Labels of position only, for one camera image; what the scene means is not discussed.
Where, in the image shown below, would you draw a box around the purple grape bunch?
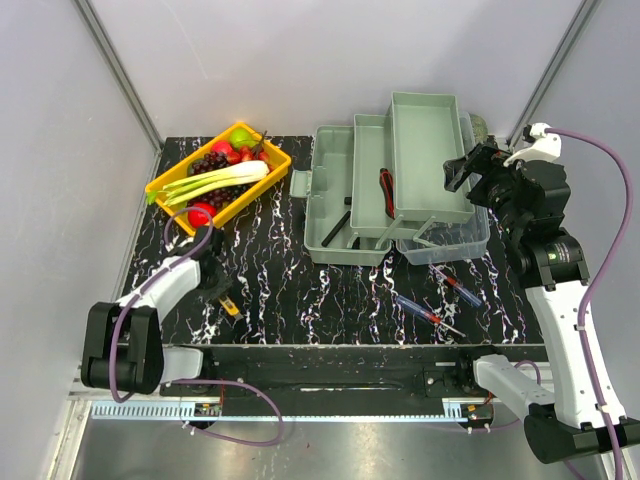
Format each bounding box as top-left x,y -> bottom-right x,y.
188,152 -> 230,176

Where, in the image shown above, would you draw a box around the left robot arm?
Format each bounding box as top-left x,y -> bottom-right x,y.
80,227 -> 231,403

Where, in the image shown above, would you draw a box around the celery stalk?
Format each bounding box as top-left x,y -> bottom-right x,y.
146,160 -> 270,206

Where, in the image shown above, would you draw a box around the aluminium frame rail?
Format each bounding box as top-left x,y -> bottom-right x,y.
67,362 -> 614,421

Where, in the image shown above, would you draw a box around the blue red screwdriver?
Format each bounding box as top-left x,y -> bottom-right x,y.
396,295 -> 465,337
430,265 -> 483,308

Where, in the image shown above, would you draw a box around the red apple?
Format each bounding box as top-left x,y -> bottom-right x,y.
210,141 -> 235,155

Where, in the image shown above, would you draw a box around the green melon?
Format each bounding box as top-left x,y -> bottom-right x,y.
470,114 -> 489,144

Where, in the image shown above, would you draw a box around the red utility knife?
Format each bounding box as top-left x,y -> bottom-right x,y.
379,168 -> 395,219

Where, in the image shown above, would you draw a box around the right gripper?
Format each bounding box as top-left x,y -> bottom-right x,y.
442,140 -> 523,235

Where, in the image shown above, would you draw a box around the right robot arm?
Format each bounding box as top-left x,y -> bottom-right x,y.
443,123 -> 639,475

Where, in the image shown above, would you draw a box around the red tomato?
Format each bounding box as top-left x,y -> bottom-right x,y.
187,202 -> 217,228

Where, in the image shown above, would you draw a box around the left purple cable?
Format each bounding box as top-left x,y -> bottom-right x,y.
108,207 -> 285,447

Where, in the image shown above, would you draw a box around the clear green tool box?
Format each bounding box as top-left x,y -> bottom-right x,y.
290,92 -> 490,267

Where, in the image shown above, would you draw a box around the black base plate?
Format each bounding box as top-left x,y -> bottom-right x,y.
161,349 -> 489,398

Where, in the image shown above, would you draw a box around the green apple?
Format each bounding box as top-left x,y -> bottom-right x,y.
229,128 -> 256,150

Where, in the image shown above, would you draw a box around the dark grape bunch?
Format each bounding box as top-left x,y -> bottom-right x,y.
198,185 -> 248,209

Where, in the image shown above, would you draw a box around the yellow utility knife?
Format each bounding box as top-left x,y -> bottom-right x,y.
219,296 -> 244,320

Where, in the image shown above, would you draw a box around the steel claw hammer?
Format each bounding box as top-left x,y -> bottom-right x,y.
321,210 -> 351,248

